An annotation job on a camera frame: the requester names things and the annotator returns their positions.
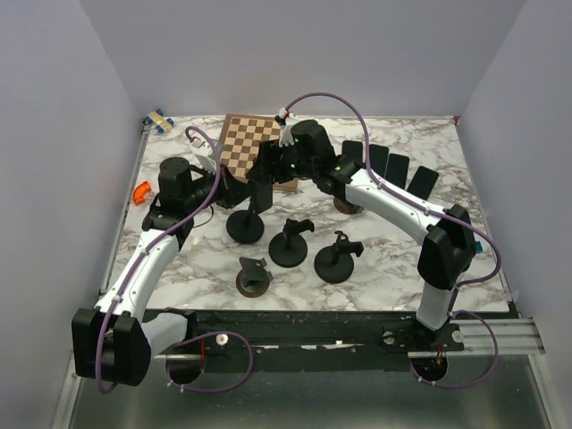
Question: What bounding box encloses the brown-base near phone stand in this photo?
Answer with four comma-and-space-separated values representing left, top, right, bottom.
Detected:
236, 257, 273, 299

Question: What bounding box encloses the teal-edged phone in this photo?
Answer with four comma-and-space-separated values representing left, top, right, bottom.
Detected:
407, 166, 439, 200

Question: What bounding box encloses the black right round-base stand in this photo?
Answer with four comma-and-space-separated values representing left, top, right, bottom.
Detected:
314, 231, 364, 284

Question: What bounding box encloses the blue wheeled wooden toy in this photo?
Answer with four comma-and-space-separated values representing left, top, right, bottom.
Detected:
144, 109, 174, 134

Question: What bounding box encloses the brown-base far phone stand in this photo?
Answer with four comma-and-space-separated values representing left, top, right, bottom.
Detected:
333, 198, 362, 215

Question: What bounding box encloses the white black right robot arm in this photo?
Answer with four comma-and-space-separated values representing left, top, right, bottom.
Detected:
247, 120, 475, 350

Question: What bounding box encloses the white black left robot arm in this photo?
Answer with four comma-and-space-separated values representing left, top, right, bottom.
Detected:
71, 157, 251, 394

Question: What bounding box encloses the black tall round-base phone stand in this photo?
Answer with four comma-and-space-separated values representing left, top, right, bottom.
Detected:
268, 219, 315, 268

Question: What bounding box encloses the black left round-base stand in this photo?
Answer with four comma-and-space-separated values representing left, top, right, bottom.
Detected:
225, 206, 265, 244

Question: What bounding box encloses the aluminium frame rail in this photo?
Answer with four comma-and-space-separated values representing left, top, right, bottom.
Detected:
457, 319, 545, 356

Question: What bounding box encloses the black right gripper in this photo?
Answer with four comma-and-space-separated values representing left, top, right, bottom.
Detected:
248, 138, 317, 185

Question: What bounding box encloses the wooden chessboard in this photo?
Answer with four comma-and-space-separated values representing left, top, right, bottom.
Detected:
219, 114, 281, 182

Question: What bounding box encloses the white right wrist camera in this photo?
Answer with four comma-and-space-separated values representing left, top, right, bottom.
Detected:
274, 107, 299, 147

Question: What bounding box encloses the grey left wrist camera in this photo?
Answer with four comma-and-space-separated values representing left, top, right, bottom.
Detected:
190, 137, 223, 173

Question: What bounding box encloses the orange plastic piece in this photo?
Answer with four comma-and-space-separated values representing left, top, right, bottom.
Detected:
132, 181, 152, 206

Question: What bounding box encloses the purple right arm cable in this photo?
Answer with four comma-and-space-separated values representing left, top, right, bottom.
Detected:
283, 92, 502, 390

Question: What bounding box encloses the brown-base phone stand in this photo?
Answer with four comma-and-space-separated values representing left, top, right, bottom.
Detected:
333, 198, 362, 215
236, 257, 273, 299

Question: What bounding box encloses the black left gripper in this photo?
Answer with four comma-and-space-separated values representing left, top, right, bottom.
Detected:
184, 162, 256, 212

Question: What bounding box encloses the black phone with purple edge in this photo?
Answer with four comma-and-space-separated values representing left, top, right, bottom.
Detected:
341, 140, 363, 163

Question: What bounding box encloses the blue-edged black phone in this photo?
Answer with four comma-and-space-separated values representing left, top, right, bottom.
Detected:
368, 144, 390, 178

